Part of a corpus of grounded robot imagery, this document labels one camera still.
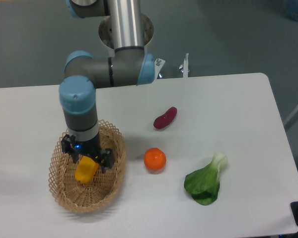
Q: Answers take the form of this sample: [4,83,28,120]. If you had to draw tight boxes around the purple sweet potato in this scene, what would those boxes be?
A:
[153,107,177,129]

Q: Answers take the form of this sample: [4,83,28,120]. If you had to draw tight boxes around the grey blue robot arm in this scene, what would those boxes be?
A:
[59,0,155,172]

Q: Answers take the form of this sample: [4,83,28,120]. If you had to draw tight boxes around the woven wicker basket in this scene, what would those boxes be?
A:
[48,119,127,213]

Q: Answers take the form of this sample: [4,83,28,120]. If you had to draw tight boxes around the yellow mango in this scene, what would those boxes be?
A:
[74,156,99,183]

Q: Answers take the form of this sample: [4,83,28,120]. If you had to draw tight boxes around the green bok choy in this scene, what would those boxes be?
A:
[184,153,228,206]

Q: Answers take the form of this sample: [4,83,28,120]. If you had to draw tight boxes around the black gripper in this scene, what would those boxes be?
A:
[61,134,114,173]

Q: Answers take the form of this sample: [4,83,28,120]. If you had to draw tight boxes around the white metal bracket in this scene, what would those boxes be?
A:
[154,53,190,79]

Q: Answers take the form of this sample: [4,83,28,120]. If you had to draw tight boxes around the orange tangerine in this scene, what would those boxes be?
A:
[144,147,167,171]

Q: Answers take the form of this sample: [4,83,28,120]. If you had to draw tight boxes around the blue plastic bag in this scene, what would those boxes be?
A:
[283,0,298,22]

